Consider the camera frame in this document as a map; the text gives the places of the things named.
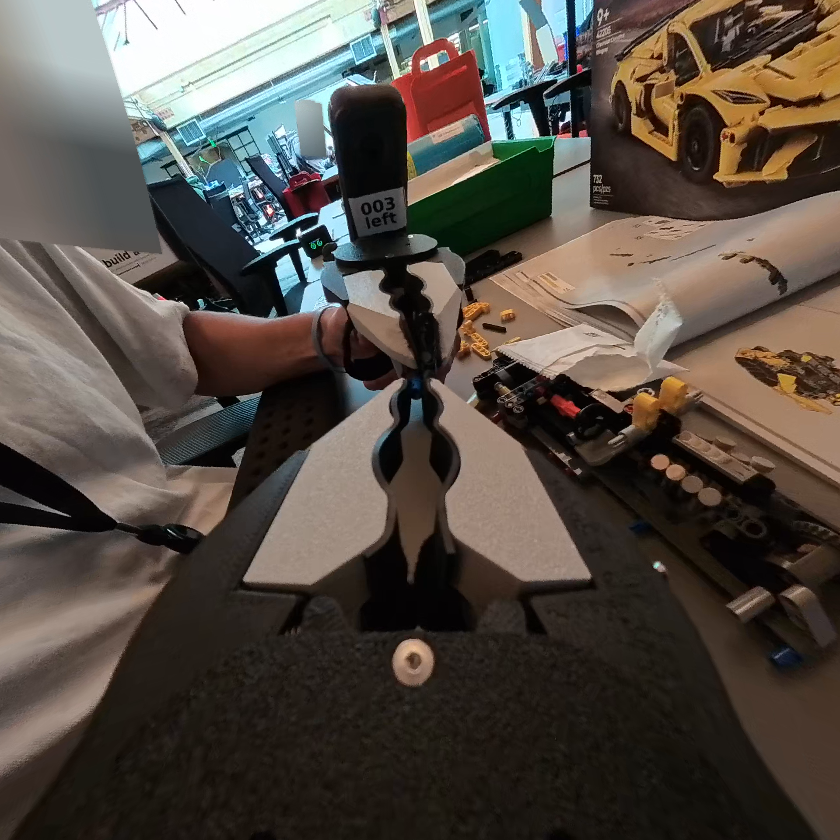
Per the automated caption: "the grey wristband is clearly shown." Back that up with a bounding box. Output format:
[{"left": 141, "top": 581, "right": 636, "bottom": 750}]
[{"left": 310, "top": 303, "right": 349, "bottom": 376}]

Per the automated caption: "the red office chair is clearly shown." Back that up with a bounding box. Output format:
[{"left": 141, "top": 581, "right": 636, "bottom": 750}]
[{"left": 282, "top": 169, "right": 332, "bottom": 217}]

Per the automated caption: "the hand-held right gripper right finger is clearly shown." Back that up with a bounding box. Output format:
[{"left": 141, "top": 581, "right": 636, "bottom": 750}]
[{"left": 427, "top": 381, "right": 595, "bottom": 592}]

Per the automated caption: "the light blue plastic packet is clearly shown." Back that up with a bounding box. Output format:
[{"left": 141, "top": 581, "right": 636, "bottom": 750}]
[{"left": 407, "top": 115, "right": 490, "bottom": 178}]

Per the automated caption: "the lego set cardboard box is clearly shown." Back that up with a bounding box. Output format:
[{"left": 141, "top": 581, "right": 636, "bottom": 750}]
[{"left": 589, "top": 0, "right": 840, "bottom": 221}]

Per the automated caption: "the person's left hand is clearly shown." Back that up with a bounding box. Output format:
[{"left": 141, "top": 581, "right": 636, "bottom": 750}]
[{"left": 320, "top": 303, "right": 401, "bottom": 392}]

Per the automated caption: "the partly built lego car chassis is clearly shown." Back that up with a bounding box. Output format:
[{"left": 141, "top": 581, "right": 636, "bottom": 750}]
[{"left": 472, "top": 357, "right": 840, "bottom": 667}]

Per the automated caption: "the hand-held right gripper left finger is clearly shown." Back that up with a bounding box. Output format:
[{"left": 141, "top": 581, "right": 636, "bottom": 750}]
[{"left": 243, "top": 379, "right": 404, "bottom": 589}]

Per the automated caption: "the lego instruction booklet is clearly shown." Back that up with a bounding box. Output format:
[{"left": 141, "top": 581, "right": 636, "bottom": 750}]
[{"left": 489, "top": 190, "right": 840, "bottom": 490}]

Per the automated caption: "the person's left forearm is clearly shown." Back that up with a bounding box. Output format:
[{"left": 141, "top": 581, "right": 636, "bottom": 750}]
[{"left": 182, "top": 307, "right": 329, "bottom": 398}]

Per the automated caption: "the black strap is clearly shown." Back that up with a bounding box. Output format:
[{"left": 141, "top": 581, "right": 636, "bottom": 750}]
[
  {"left": 0, "top": 443, "right": 126, "bottom": 534},
  {"left": 0, "top": 502, "right": 206, "bottom": 555}
]

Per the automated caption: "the group of yellow lego connectors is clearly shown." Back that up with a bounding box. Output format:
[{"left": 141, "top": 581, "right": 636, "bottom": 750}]
[{"left": 453, "top": 301, "right": 519, "bottom": 361}]

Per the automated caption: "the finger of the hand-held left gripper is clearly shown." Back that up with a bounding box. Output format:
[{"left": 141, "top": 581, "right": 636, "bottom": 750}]
[
  {"left": 412, "top": 261, "right": 463, "bottom": 376},
  {"left": 343, "top": 270, "right": 424, "bottom": 370}
]

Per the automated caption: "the white printed t-shirt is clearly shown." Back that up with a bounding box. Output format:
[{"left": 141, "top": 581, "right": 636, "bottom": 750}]
[{"left": 0, "top": 239, "right": 240, "bottom": 840}]

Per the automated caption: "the green plastic bin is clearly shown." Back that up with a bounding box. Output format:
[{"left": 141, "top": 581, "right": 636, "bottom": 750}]
[{"left": 403, "top": 138, "right": 555, "bottom": 257}]

